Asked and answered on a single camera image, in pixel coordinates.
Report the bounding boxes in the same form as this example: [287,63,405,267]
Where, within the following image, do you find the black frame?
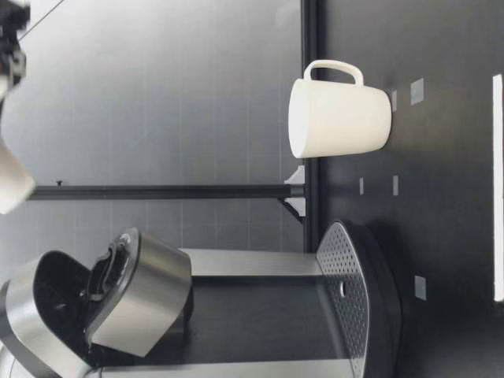
[28,0,328,255]

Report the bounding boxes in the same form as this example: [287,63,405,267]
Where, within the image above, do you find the thin black cable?
[18,0,67,41]

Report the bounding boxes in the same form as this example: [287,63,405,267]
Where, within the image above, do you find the white corner bracket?
[277,198,306,224]
[283,165,306,186]

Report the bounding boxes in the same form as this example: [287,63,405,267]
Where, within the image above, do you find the silver and black coffee machine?
[0,220,407,378]

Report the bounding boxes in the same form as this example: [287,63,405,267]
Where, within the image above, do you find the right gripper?
[0,0,37,216]

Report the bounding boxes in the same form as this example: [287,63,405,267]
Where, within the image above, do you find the white mug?
[287,58,394,160]

